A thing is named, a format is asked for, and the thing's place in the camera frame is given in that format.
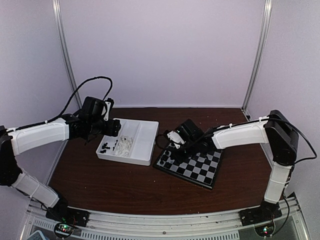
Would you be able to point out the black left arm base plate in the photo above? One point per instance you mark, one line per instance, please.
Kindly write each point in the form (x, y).
(73, 217)

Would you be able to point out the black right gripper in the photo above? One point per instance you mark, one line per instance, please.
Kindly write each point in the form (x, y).
(174, 155)

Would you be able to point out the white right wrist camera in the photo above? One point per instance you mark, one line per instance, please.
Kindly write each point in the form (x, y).
(175, 138)

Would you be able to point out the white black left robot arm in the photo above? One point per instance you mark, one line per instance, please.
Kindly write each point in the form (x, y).
(91, 120)

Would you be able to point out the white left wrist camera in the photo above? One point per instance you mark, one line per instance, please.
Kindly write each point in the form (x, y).
(108, 105)

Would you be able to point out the aluminium front rail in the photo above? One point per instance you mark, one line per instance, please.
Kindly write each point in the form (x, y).
(223, 225)

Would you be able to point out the black silver chessboard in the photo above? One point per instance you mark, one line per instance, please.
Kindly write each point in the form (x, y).
(200, 169)

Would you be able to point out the left round circuit board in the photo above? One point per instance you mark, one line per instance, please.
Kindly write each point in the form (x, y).
(63, 230)

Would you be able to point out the right round circuit board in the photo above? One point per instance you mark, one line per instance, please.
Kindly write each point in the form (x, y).
(264, 230)

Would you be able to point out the aluminium frame post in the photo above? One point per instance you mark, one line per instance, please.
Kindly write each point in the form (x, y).
(264, 30)
(63, 43)

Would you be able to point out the right aluminium frame post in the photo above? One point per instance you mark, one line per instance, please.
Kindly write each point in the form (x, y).
(264, 30)

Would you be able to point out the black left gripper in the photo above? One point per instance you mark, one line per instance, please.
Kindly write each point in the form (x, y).
(113, 128)

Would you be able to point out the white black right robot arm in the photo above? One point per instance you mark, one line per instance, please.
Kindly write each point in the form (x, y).
(273, 129)

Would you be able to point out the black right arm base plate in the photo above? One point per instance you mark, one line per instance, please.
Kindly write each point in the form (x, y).
(257, 215)

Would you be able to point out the round circuit board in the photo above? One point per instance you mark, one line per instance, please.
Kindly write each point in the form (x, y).
(63, 230)
(264, 230)

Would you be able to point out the left aluminium frame post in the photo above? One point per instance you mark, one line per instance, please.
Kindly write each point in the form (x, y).
(63, 43)

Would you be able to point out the white compartment tray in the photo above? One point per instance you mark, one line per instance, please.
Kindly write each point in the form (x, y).
(133, 145)

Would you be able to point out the white chess piece pile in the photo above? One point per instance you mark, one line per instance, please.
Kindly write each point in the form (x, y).
(124, 145)

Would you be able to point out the blue plastic basket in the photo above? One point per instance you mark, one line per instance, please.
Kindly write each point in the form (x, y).
(37, 235)

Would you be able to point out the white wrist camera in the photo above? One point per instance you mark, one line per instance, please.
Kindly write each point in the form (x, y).
(175, 138)
(108, 105)

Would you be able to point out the black chess piece pile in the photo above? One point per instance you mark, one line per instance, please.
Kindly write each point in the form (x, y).
(108, 147)

